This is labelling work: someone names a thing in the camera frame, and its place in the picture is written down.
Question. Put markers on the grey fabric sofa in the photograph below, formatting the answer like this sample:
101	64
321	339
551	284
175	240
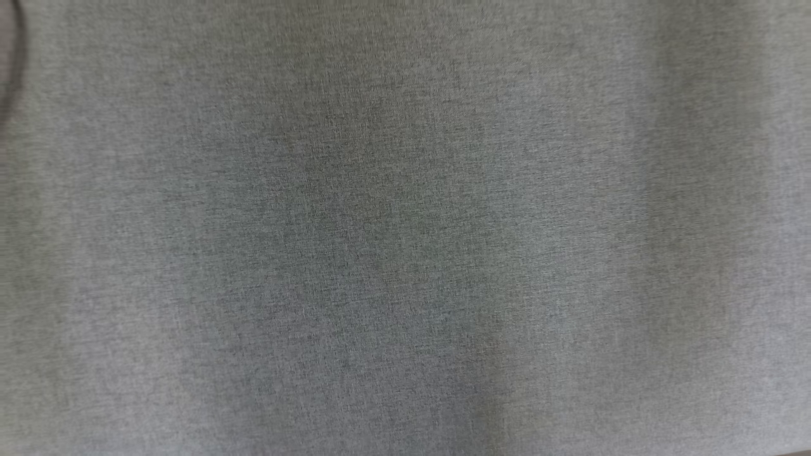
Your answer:
405	228

